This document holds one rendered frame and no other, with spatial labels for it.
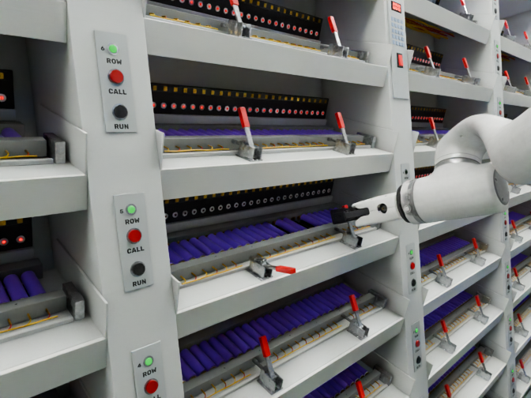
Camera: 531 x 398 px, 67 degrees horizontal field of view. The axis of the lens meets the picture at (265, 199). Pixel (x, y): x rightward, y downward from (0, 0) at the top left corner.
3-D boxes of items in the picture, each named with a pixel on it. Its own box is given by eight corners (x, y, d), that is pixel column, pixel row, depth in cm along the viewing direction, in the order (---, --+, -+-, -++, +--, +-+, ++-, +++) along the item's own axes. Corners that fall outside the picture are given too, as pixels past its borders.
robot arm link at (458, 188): (413, 166, 73) (411, 212, 69) (491, 146, 63) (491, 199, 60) (436, 185, 78) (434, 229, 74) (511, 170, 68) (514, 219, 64)
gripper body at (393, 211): (404, 226, 71) (353, 233, 80) (431, 217, 78) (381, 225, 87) (395, 185, 72) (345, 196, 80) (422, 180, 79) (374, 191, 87)
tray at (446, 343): (500, 321, 147) (513, 288, 142) (423, 393, 106) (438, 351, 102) (446, 294, 160) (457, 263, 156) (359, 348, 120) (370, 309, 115)
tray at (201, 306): (394, 253, 97) (404, 217, 94) (173, 341, 56) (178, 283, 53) (330, 222, 110) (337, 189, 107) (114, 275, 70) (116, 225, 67)
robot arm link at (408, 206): (417, 227, 70) (401, 228, 72) (439, 219, 76) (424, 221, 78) (406, 180, 71) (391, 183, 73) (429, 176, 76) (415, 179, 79)
